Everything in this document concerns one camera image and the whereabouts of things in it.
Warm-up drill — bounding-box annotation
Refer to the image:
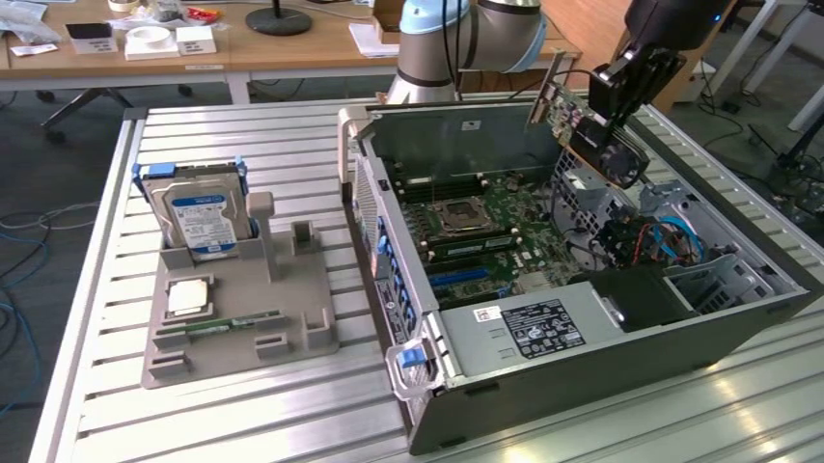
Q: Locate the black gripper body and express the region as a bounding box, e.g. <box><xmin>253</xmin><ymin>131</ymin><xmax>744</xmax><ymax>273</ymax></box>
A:
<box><xmin>624</xmin><ymin>0</ymin><xmax>736</xmax><ymax>53</ymax></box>

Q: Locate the NVIDIA graphics card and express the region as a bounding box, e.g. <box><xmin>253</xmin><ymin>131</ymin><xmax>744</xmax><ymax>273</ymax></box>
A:
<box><xmin>525</xmin><ymin>46</ymin><xmax>653</xmax><ymax>191</ymax></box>

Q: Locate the wooden cabinet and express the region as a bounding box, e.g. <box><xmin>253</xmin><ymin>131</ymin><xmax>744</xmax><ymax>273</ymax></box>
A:
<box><xmin>537</xmin><ymin>0</ymin><xmax>740</xmax><ymax>111</ymax></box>

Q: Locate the perforated silver drive cage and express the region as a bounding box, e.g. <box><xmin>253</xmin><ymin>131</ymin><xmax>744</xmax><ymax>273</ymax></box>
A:
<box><xmin>552</xmin><ymin>103</ymin><xmax>710</xmax><ymax>232</ymax></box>

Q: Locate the black equipment stand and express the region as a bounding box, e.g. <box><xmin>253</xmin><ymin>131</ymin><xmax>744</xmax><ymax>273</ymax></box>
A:
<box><xmin>750</xmin><ymin>95</ymin><xmax>824</xmax><ymax>213</ymax></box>

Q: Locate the green motherboard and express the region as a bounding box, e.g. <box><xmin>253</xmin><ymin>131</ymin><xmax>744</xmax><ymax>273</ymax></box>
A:
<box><xmin>390</xmin><ymin>171</ymin><xmax>585</xmax><ymax>311</ymax></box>

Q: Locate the silver CPU socket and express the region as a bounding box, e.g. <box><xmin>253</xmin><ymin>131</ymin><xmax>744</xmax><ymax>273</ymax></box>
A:
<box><xmin>432</xmin><ymin>197</ymin><xmax>503</xmax><ymax>237</ymax></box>

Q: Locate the green RAM stick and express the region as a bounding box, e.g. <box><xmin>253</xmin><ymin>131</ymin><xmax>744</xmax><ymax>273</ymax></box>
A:
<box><xmin>154</xmin><ymin>312</ymin><xmax>282</xmax><ymax>338</ymax></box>
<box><xmin>425</xmin><ymin>232</ymin><xmax>521</xmax><ymax>260</ymax></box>

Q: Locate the brown cardboard box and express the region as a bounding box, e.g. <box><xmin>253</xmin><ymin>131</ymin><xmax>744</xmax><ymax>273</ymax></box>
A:
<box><xmin>372</xmin><ymin>0</ymin><xmax>406</xmax><ymax>34</ymax></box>

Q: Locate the white paper stack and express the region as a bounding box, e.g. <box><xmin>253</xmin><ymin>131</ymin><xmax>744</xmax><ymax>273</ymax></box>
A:
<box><xmin>349</xmin><ymin>21</ymin><xmax>402</xmax><ymax>58</ymax></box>

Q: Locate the silver chipset heatsink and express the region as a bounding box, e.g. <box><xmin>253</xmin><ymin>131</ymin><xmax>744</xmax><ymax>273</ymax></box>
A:
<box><xmin>513</xmin><ymin>273</ymin><xmax>551</xmax><ymax>294</ymax></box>

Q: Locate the long black expansion slot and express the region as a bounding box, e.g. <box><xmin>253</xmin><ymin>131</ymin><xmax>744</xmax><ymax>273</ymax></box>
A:
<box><xmin>429</xmin><ymin>257</ymin><xmax>490</xmax><ymax>272</ymax></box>

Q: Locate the black plastic shroud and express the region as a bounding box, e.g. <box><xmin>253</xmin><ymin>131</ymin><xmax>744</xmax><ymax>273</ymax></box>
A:
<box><xmin>583</xmin><ymin>266</ymin><xmax>701</xmax><ymax>334</ymax></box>

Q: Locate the silver disk bay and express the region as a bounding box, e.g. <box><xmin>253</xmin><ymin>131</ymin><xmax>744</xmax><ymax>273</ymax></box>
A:
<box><xmin>663</xmin><ymin>252</ymin><xmax>778</xmax><ymax>315</ymax></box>

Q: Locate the blue expansion slot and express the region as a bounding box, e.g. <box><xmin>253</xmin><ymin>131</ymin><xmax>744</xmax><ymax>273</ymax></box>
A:
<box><xmin>429</xmin><ymin>265</ymin><xmax>492</xmax><ymax>289</ymax></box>

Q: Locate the light wooden desk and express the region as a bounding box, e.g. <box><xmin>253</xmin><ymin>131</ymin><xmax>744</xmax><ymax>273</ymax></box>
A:
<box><xmin>0</xmin><ymin>0</ymin><xmax>233</xmax><ymax>93</ymax></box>
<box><xmin>229</xmin><ymin>0</ymin><xmax>585</xmax><ymax>105</ymax></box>

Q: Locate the black round lamp base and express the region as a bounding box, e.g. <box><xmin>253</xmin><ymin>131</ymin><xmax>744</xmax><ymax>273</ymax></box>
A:
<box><xmin>243</xmin><ymin>0</ymin><xmax>316</xmax><ymax>37</ymax></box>

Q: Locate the grey power supply unit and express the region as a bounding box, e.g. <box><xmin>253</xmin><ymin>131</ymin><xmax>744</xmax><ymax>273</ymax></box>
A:
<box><xmin>440</xmin><ymin>281</ymin><xmax>627</xmax><ymax>378</ymax></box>

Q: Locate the open grey PC case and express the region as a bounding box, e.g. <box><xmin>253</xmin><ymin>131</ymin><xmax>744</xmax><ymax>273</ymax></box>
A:
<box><xmin>338</xmin><ymin>91</ymin><xmax>814</xmax><ymax>457</ymax></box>

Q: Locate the grey parts rack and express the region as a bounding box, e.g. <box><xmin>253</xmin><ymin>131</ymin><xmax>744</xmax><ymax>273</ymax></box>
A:
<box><xmin>138</xmin><ymin>190</ymin><xmax>341</xmax><ymax>393</ymax></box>

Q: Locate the blue case latch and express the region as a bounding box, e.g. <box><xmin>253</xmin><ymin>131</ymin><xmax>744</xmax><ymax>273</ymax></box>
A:
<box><xmin>397</xmin><ymin>347</ymin><xmax>430</xmax><ymax>371</ymax></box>

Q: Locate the plain white box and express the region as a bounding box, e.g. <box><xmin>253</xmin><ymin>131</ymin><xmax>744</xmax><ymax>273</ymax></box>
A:
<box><xmin>174</xmin><ymin>24</ymin><xmax>218</xmax><ymax>58</ymax></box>

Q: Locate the hard disk in blue carrier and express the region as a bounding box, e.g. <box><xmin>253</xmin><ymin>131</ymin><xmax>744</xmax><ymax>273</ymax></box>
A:
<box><xmin>130</xmin><ymin>154</ymin><xmax>251</xmax><ymax>264</ymax></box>

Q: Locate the white tape roll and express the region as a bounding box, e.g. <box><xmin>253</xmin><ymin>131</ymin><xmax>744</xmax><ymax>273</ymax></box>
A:
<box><xmin>126</xmin><ymin>26</ymin><xmax>171</xmax><ymax>50</ymax></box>

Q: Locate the dark packet in bag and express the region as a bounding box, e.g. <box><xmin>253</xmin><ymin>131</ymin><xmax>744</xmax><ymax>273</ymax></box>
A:
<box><xmin>138</xmin><ymin>0</ymin><xmax>189</xmax><ymax>25</ymax></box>

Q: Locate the flat white box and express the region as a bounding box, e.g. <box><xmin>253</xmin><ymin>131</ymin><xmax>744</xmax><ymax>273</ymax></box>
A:
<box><xmin>125</xmin><ymin>38</ymin><xmax>183</xmax><ymax>62</ymax></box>

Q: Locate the silver CPU chip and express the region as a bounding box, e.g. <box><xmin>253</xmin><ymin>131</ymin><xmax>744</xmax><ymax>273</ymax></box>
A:
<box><xmin>163</xmin><ymin>279</ymin><xmax>214</xmax><ymax>317</ymax></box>

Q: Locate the white box with black top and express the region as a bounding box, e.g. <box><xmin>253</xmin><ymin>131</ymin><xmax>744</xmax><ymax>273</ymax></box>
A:
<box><xmin>66</xmin><ymin>22</ymin><xmax>119</xmax><ymax>55</ymax></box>

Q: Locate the black chair base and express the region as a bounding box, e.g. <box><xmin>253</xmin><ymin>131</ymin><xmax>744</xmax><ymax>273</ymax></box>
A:
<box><xmin>36</xmin><ymin>84</ymin><xmax>195</xmax><ymax>145</ymax></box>

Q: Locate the clear plastic bag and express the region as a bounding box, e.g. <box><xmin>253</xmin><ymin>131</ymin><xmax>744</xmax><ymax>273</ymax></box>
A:
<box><xmin>0</xmin><ymin>0</ymin><xmax>64</xmax><ymax>45</ymax></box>

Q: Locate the white desk frame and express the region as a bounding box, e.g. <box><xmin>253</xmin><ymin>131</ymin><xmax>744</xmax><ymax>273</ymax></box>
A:
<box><xmin>700</xmin><ymin>0</ymin><xmax>824</xmax><ymax>132</ymax></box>

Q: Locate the robot arm cable bundle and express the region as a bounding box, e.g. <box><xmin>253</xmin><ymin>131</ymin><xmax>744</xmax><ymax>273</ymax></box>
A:
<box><xmin>440</xmin><ymin>0</ymin><xmax>464</xmax><ymax>100</ymax></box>

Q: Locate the blue SATA wire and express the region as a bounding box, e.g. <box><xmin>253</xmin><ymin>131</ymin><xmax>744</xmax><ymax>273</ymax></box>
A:
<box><xmin>663</xmin><ymin>214</ymin><xmax>708</xmax><ymax>265</ymax></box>
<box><xmin>647</xmin><ymin>219</ymin><xmax>671</xmax><ymax>264</ymax></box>

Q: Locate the red black twisted wire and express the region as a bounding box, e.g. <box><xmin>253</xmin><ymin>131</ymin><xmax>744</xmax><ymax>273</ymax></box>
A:
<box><xmin>627</xmin><ymin>224</ymin><xmax>645</xmax><ymax>265</ymax></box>

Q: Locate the white floor cable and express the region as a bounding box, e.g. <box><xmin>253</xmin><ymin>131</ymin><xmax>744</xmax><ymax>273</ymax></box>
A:
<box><xmin>0</xmin><ymin>201</ymin><xmax>99</xmax><ymax>232</ymax></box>

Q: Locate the blue floor cable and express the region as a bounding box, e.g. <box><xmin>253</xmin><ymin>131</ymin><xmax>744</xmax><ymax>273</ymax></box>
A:
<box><xmin>0</xmin><ymin>230</ymin><xmax>52</xmax><ymax>416</ymax></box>

